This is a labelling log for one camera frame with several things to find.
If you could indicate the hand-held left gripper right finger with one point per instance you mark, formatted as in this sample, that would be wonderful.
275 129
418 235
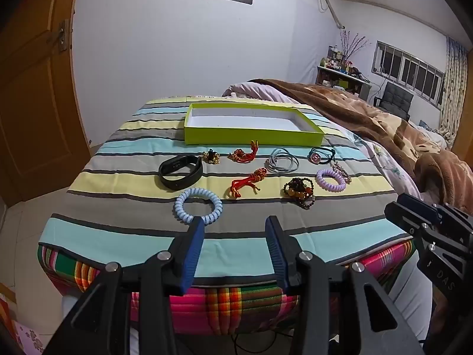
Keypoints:
278 251

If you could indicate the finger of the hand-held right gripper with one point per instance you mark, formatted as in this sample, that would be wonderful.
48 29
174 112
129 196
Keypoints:
402 216
417 203

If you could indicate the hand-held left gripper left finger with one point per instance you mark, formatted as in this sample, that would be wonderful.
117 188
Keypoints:
192 251

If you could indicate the black fitness band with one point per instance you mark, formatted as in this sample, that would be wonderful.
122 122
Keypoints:
168 179

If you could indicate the green cardboard box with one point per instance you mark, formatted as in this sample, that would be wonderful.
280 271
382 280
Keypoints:
255 133

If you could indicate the white floral bed sheet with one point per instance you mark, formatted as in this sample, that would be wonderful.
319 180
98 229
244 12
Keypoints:
384 170

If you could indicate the white pillow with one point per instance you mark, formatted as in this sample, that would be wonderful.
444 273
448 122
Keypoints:
432 135

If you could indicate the brown patterned blanket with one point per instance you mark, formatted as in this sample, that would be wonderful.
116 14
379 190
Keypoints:
369 118

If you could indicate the black chair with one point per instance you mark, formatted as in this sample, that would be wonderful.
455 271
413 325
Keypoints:
397 98

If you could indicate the patterned curtain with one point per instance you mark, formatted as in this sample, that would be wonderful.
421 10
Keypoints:
454 92

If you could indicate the barred window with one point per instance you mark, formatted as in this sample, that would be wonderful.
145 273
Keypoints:
406 72

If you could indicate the white shelf desk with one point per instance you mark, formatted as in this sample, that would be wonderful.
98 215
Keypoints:
332 77

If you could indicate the pink quilt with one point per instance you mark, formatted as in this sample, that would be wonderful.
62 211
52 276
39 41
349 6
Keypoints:
251 90

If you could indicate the row of bottles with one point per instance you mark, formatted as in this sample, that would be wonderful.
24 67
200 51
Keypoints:
334 61

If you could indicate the purple flower branches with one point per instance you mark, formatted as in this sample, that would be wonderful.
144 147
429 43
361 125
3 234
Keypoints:
351 44

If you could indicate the pink floral cloth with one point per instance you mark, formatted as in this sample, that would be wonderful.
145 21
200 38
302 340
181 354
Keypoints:
26 336

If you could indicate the wooden door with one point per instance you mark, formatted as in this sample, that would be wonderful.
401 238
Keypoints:
33 118

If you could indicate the metal door latch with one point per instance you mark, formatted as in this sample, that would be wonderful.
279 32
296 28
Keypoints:
61 35

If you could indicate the white wall pipe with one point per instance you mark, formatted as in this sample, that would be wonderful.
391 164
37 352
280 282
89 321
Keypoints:
330 5

